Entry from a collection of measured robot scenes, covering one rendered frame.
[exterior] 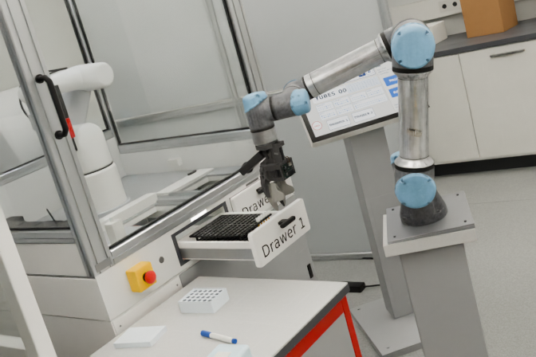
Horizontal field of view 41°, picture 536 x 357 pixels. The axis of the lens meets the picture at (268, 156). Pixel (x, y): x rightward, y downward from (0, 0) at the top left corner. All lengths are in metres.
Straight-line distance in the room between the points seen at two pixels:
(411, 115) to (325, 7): 1.81
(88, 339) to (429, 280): 1.08
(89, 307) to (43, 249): 0.23
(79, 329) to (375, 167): 1.45
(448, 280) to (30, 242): 1.31
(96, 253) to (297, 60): 2.08
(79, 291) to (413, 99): 1.14
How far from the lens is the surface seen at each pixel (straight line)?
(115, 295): 2.22
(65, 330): 2.43
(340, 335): 2.08
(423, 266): 2.33
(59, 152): 2.10
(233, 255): 2.24
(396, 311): 3.37
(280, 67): 3.99
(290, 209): 2.29
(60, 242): 2.22
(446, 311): 2.40
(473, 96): 5.01
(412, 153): 2.11
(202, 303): 2.13
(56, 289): 2.36
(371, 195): 3.16
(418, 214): 2.30
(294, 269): 2.88
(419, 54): 2.01
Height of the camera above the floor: 1.61
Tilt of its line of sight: 13 degrees down
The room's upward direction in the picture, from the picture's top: 16 degrees counter-clockwise
